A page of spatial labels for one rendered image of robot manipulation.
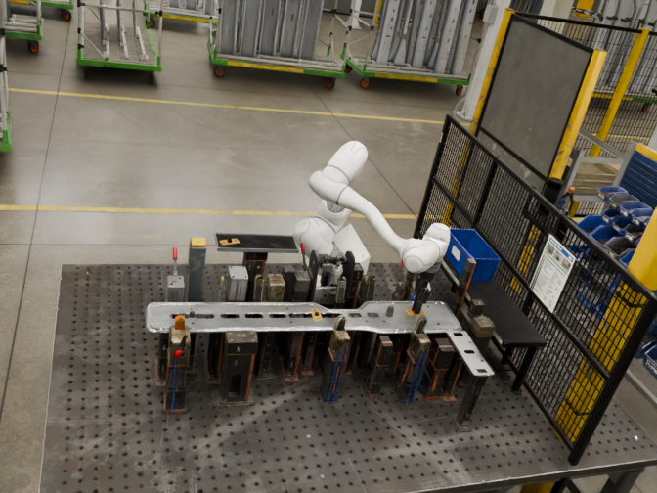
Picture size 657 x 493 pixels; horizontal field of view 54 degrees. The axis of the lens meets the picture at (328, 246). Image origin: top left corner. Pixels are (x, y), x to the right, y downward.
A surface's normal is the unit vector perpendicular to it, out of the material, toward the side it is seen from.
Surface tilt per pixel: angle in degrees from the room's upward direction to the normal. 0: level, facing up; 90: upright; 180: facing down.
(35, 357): 0
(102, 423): 0
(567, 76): 90
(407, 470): 0
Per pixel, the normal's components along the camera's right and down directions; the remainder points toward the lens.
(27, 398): 0.18, -0.85
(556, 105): -0.94, 0.00
